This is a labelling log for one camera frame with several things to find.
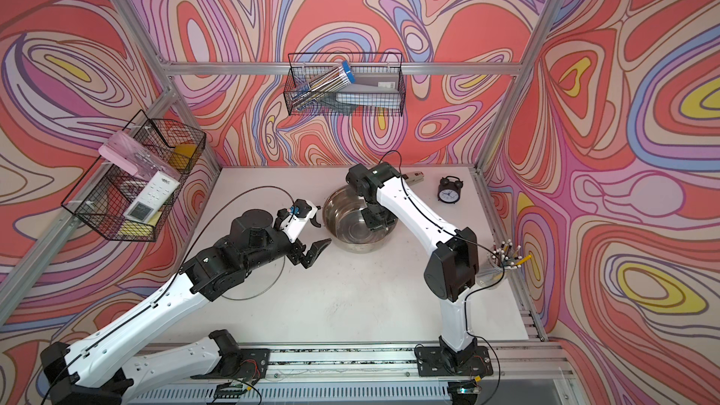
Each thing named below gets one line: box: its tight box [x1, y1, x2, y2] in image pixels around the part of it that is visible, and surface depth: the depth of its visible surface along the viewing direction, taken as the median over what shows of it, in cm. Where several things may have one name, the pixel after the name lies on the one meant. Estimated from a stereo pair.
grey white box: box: [335, 71, 401, 108], surface depth 90 cm
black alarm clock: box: [436, 175, 465, 205], surface depth 106 cm
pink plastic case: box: [98, 130, 181, 180], surface depth 73 cm
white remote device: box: [122, 170, 181, 225], surface depth 70 cm
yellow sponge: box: [168, 143, 197, 170], surface depth 81 cm
